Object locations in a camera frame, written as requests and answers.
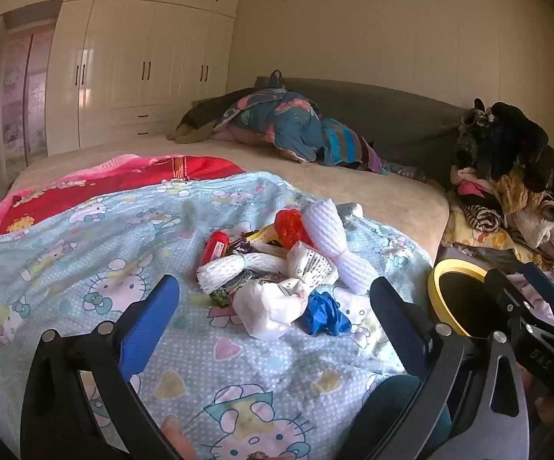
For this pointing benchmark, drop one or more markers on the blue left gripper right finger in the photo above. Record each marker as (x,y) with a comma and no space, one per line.
(407,327)

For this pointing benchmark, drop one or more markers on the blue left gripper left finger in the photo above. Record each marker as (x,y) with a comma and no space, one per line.
(142,325)

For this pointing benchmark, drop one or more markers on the red candy tube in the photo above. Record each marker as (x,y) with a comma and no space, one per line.
(215,248)

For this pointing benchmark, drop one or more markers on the large white foam net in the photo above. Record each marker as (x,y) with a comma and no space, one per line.
(326,231)

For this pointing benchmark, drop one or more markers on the red plastic bag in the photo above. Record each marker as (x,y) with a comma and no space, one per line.
(290,229)

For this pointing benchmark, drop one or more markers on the green snack wrapper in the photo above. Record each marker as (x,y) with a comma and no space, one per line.
(221,297)

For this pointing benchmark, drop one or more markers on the yellow white snack wrapper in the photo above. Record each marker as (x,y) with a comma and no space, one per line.
(265,239)

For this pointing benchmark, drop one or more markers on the yellow rimmed black trash bin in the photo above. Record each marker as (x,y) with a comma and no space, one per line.
(459,299)

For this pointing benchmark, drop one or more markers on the left hand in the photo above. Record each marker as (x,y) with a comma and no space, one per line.
(172,430)

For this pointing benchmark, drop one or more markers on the beige bed mattress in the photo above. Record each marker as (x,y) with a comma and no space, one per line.
(417,209)

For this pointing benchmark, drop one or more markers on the pile of clothes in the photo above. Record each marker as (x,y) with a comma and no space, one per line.
(502,194)

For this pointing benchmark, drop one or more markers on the red pink blanket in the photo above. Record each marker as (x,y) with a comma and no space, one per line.
(26,207)

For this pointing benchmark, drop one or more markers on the grey bed headboard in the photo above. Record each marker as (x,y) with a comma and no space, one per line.
(403,128)

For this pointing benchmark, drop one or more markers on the striped colourful garment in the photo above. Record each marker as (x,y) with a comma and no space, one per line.
(345,147)

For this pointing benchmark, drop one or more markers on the dark brown garment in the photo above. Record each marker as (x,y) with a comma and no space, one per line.
(197,124)

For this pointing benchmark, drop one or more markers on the blue floral crumpled clothes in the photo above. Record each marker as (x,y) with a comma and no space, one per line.
(273,115)

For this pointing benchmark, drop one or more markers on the cream white wardrobe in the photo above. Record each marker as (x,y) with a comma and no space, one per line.
(129,68)

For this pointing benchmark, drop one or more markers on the pink hello kitty door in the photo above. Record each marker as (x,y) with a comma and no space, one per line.
(23,97)

